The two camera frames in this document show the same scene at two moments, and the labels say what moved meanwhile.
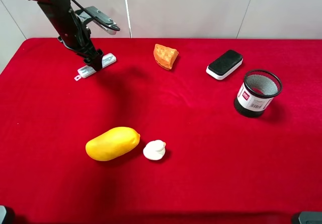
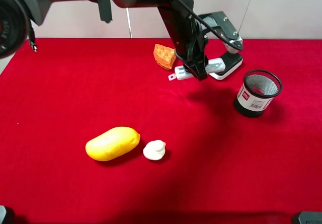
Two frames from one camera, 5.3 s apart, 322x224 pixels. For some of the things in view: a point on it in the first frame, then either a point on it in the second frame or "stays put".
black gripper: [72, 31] to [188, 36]
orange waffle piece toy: [165, 57] stays put
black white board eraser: [220, 67] stays put
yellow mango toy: [114, 143] stays put
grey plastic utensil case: [107, 60] to [213, 65]
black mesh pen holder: [259, 87] stays put
